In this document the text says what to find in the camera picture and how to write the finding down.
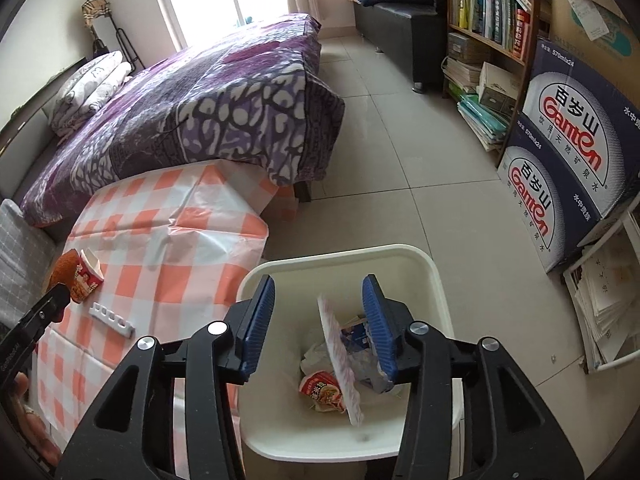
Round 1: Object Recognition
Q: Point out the white plastic hook rack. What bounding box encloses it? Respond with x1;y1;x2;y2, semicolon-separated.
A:
88;301;137;338

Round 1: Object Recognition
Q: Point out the white plastic bin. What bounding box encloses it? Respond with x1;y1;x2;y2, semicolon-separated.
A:
235;243;464;464

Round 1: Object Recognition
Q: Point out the dark bench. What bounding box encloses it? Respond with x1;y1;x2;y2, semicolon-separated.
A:
352;0;449;94

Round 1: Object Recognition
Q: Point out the white carton box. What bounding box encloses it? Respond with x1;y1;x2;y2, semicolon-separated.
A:
477;62;524;117

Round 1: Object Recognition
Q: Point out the folded white quilt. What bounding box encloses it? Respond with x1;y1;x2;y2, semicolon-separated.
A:
48;50;134;137

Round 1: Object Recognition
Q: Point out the stack of papers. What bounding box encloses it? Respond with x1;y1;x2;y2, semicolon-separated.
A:
562;209;640;377

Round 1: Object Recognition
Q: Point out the orange white checkered tablecloth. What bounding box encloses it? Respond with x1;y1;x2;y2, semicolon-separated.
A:
29;159;282;442

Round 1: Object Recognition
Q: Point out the black coat rack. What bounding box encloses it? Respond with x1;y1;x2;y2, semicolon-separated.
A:
81;0;146;74

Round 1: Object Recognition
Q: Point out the dark bed headboard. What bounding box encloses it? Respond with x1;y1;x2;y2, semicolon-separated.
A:
0;55;89;197

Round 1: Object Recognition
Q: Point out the brown cardboard box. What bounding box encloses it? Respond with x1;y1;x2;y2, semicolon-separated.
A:
542;0;640;67

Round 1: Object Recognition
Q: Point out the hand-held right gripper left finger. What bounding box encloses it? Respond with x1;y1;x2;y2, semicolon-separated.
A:
54;274;277;480

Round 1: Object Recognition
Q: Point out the person's left hand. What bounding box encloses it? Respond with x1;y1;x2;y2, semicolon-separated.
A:
9;373;60;463

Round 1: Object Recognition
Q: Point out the row of colourful books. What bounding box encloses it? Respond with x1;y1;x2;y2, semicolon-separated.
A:
449;0;534;59

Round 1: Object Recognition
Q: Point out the bed with purple bedspread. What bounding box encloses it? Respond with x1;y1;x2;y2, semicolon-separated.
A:
19;12;347;229

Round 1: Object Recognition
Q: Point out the grey checkered cushion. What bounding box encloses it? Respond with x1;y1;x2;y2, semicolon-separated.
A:
0;198;59;332

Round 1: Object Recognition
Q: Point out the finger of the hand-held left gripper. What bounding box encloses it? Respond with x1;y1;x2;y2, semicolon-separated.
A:
19;284;69;333

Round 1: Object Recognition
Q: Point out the orange brown wrapper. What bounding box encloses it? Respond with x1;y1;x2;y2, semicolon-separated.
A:
46;252;82;292

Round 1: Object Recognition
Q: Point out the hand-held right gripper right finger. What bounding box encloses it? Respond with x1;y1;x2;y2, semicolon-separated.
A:
361;273;586;480

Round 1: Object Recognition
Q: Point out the pink striped white packet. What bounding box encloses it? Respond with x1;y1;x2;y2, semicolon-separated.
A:
317;293;366;428

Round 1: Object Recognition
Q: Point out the wooden bookshelf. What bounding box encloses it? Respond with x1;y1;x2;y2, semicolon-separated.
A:
442;0;547;155

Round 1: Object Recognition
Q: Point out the red instant noodle cup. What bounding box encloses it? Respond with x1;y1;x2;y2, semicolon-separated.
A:
66;248;105;304

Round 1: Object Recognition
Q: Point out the stack of flat books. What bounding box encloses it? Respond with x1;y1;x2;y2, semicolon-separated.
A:
442;32;517;154

